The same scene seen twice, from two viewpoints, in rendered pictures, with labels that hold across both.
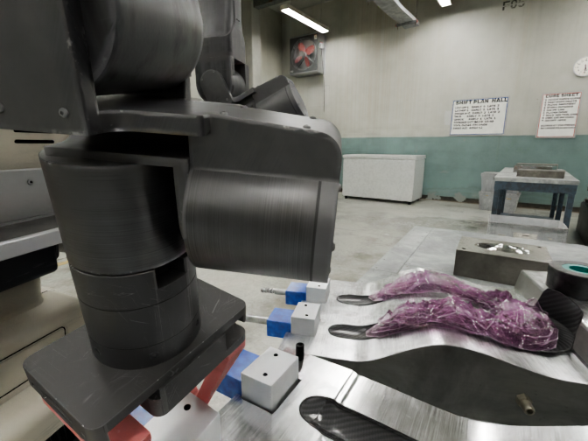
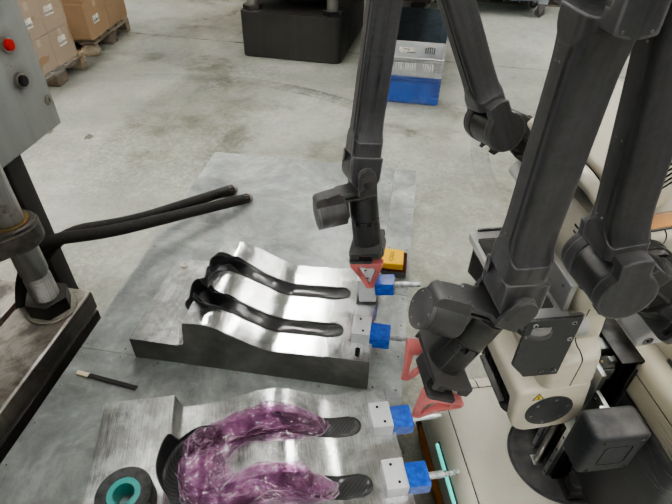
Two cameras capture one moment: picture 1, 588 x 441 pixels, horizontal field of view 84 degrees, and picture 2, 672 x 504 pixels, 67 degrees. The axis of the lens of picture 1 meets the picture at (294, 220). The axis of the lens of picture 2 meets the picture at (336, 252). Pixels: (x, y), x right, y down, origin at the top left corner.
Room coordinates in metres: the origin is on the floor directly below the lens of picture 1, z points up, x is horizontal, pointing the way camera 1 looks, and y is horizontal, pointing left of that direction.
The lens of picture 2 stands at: (0.89, -0.30, 1.68)
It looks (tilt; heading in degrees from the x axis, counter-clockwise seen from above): 40 degrees down; 157
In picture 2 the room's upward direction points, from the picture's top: 1 degrees clockwise
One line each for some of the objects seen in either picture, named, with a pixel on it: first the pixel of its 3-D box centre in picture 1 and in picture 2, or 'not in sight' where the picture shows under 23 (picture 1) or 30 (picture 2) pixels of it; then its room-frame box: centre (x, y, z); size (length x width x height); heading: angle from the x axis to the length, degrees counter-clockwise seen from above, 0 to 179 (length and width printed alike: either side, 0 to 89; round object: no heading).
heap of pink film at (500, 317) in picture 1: (455, 301); (255, 454); (0.46, -0.25, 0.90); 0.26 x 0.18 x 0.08; 76
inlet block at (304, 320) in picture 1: (276, 322); (405, 419); (0.47, 0.03, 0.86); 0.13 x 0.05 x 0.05; 76
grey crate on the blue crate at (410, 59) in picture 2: not in sight; (405, 58); (-2.61, 1.77, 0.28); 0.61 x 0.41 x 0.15; 55
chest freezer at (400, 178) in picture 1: (382, 177); not in sight; (7.00, -1.88, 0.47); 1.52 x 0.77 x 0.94; 55
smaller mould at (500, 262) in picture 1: (500, 260); not in sight; (0.82, -0.54, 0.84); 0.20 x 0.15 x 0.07; 59
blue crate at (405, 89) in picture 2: not in sight; (402, 80); (-2.61, 1.77, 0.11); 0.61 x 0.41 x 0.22; 55
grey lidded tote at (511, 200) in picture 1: (498, 200); not in sight; (5.78, -3.64, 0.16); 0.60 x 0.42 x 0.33; 51
